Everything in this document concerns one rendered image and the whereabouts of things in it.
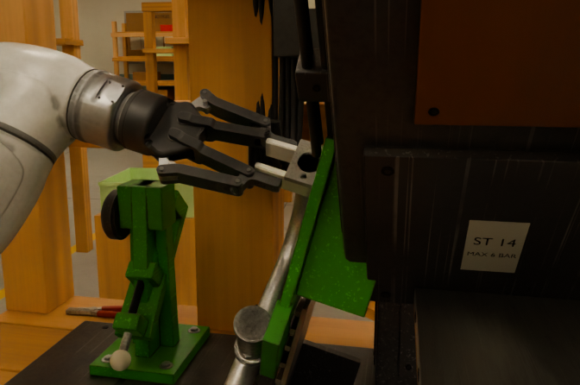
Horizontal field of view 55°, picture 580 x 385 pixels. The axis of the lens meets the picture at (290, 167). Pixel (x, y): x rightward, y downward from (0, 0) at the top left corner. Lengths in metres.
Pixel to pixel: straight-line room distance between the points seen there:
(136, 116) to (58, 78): 0.10
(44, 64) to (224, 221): 0.40
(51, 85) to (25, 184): 0.12
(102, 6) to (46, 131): 11.05
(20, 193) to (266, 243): 0.42
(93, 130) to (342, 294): 0.34
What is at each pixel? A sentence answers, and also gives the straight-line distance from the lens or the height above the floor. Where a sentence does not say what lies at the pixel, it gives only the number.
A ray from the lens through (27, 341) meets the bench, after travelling 1.08.
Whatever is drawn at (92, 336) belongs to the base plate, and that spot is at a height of 0.90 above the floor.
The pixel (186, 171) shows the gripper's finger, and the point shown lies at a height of 1.22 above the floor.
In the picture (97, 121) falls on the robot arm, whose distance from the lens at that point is 0.67.
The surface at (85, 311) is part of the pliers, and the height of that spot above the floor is 0.89.
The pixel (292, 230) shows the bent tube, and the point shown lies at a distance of 0.70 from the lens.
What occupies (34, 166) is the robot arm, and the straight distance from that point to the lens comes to 0.69.
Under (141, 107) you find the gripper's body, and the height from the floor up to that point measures 1.29.
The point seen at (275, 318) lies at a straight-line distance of 0.54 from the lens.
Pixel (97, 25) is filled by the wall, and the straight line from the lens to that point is 11.74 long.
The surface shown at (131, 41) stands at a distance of 11.42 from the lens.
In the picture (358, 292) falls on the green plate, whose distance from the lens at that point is 0.54.
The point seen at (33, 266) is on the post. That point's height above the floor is 0.97.
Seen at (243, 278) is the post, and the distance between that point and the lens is 0.97.
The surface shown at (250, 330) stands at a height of 1.08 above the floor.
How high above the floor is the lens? 1.33
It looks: 10 degrees down
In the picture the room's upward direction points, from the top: straight up
